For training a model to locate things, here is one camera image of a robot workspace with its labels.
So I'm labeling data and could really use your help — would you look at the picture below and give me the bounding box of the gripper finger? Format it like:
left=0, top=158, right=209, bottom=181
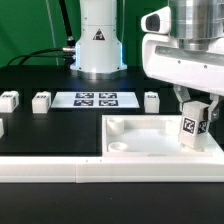
left=208, top=94, right=220, bottom=122
left=173, top=85, right=190, bottom=111

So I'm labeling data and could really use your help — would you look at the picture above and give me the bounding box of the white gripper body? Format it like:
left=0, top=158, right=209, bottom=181
left=142, top=33, right=224, bottom=96

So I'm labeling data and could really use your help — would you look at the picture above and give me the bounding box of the white square table top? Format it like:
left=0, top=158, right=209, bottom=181
left=102, top=115, right=224, bottom=157

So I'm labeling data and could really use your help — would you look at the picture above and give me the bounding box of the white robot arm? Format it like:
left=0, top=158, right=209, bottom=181
left=71, top=0, right=224, bottom=121

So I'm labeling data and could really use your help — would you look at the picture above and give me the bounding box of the white base marker plate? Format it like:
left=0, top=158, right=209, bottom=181
left=51, top=92, right=139, bottom=108

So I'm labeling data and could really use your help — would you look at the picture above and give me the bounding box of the white block left edge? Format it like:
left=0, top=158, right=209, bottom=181
left=0, top=118, right=4, bottom=139

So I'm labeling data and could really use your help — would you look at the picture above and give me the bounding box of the white L-shaped obstacle fence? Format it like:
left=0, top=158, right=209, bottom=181
left=0, top=119, right=224, bottom=184

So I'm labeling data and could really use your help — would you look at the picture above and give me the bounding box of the black cable bundle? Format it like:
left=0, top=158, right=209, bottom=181
left=6, top=0, right=77, bottom=67

